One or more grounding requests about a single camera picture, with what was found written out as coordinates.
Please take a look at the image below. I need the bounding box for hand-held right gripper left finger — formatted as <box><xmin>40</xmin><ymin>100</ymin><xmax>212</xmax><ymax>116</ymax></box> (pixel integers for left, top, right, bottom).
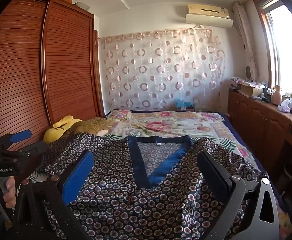
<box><xmin>12</xmin><ymin>150</ymin><xmax>94</xmax><ymax>240</ymax></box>

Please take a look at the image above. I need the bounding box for sheer circle patterned curtain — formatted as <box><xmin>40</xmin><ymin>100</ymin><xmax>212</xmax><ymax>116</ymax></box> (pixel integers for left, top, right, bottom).
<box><xmin>98</xmin><ymin>29</ymin><xmax>227</xmax><ymax>112</ymax></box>

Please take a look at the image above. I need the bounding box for beige wall air conditioner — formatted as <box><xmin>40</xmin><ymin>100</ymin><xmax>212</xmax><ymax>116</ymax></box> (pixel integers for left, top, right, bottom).
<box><xmin>187</xmin><ymin>4</ymin><xmax>230</xmax><ymax>19</ymax></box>

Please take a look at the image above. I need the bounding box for teal box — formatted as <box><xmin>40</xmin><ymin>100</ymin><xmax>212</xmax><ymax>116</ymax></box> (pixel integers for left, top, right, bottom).
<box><xmin>175</xmin><ymin>99</ymin><xmax>195</xmax><ymax>111</ymax></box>

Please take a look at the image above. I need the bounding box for white window curtain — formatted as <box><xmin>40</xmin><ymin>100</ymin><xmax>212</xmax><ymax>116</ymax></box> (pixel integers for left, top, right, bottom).
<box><xmin>232</xmin><ymin>2</ymin><xmax>258</xmax><ymax>80</ymax></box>

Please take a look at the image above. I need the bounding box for person's left hand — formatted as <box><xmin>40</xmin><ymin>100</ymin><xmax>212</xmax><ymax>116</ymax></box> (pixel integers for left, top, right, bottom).
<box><xmin>0</xmin><ymin>176</ymin><xmax>17</xmax><ymax>214</ymax></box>

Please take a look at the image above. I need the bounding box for wooden sideboard cabinet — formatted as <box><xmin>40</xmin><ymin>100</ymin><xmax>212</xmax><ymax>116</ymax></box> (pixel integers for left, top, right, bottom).
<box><xmin>227</xmin><ymin>90</ymin><xmax>292</xmax><ymax>205</ymax></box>

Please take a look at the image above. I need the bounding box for window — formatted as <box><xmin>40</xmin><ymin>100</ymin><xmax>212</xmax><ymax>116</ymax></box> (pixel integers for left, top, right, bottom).
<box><xmin>255</xmin><ymin>0</ymin><xmax>292</xmax><ymax>105</ymax></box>

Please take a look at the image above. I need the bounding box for gold brocade pillow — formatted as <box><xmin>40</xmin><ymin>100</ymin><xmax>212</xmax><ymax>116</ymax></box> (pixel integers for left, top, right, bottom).
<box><xmin>69</xmin><ymin>117</ymin><xmax>116</xmax><ymax>137</ymax></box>

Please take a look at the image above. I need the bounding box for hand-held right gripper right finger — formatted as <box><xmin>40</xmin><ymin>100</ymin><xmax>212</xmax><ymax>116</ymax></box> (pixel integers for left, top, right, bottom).
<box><xmin>197</xmin><ymin>150</ymin><xmax>280</xmax><ymax>240</ymax></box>

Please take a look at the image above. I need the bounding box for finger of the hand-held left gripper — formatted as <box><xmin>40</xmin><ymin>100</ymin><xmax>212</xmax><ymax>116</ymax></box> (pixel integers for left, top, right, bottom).
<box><xmin>9</xmin><ymin>142</ymin><xmax>48</xmax><ymax>161</ymax></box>
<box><xmin>0</xmin><ymin>129</ymin><xmax>32</xmax><ymax>147</ymax></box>

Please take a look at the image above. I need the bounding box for folded floral cloth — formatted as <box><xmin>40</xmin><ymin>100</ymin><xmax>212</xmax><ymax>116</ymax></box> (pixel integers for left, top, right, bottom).
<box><xmin>231</xmin><ymin>77</ymin><xmax>252</xmax><ymax>85</ymax></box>

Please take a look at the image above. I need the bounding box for pink thermos bottle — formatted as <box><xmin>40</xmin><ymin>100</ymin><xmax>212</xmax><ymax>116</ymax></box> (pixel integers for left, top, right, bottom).
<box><xmin>272</xmin><ymin>85</ymin><xmax>282</xmax><ymax>105</ymax></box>

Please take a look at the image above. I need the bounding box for navy circle patterned shirt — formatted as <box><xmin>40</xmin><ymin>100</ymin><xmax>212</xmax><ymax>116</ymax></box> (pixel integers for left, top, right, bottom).
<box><xmin>39</xmin><ymin>132</ymin><xmax>269</xmax><ymax>240</ymax></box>

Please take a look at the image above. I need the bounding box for wooden slatted wardrobe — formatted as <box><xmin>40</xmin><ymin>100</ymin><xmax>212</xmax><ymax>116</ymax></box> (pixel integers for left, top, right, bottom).
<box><xmin>0</xmin><ymin>0</ymin><xmax>105</xmax><ymax>178</ymax></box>

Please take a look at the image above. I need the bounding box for yellow plush toy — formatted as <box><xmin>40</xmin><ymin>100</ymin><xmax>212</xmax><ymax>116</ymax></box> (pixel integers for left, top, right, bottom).
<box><xmin>43</xmin><ymin>115</ymin><xmax>83</xmax><ymax>144</ymax></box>

